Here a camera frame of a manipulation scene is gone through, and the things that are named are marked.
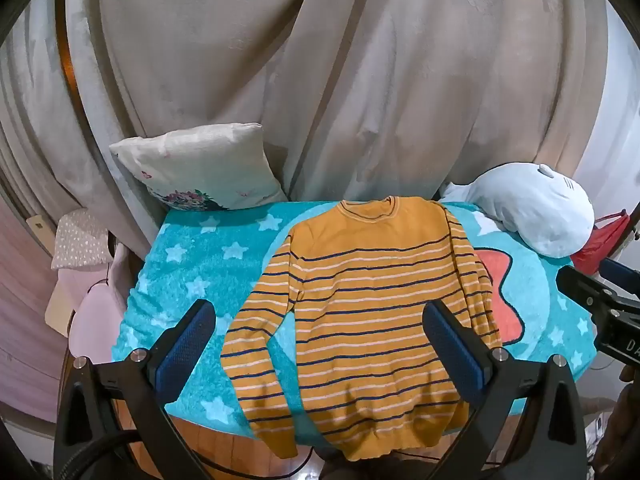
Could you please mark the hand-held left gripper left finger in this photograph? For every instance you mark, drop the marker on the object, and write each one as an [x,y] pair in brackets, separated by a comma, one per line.
[186,345]

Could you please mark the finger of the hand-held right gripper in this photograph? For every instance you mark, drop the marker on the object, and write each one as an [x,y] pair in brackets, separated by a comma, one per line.
[620,272]
[580,282]

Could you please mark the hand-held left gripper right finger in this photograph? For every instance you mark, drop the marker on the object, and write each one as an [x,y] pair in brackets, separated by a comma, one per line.
[455,350]

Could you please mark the yellow striped sweater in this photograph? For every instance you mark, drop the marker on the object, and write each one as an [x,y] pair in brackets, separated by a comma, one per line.
[360,310]

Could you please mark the red bag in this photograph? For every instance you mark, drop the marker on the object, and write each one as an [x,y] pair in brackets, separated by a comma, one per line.
[595,250]

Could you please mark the teal star printed blanket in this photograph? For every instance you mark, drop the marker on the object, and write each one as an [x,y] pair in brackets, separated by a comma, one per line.
[200,270]

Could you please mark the light blue plush toy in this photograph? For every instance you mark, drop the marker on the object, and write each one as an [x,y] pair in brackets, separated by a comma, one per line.
[530,210]

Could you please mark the light pink cloth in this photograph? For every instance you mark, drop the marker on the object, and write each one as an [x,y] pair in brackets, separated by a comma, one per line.
[95,315]

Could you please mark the beige dotted cloth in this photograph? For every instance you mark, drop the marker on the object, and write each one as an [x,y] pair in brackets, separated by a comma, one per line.
[80,240]

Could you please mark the white floral pillow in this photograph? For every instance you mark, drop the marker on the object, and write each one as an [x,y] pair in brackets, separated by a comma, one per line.
[200,160]

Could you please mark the beige curtain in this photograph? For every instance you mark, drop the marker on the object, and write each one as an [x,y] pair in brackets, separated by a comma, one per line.
[350,60]

